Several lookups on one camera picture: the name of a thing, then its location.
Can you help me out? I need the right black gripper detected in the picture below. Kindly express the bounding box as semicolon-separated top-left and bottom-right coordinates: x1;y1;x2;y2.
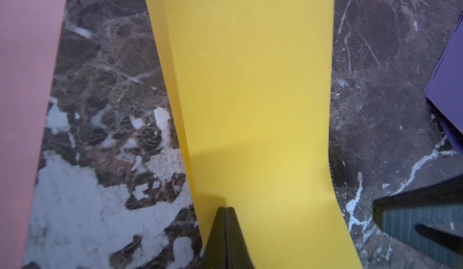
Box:
373;176;463;269

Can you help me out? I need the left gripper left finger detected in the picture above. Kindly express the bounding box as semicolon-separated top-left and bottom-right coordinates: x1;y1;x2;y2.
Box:
200;208;227;269

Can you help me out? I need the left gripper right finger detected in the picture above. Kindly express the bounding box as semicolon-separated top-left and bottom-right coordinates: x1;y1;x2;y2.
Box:
226;207;254;269

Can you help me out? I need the pink paper sheet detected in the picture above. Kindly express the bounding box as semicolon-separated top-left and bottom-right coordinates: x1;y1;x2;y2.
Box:
1;0;66;269

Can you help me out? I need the yellow paper sheet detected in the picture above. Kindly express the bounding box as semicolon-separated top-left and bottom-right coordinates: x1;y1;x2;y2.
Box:
146;0;361;269

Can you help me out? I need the purple paper sheet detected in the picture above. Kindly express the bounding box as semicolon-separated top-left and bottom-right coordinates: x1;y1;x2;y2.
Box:
424;15;463;153

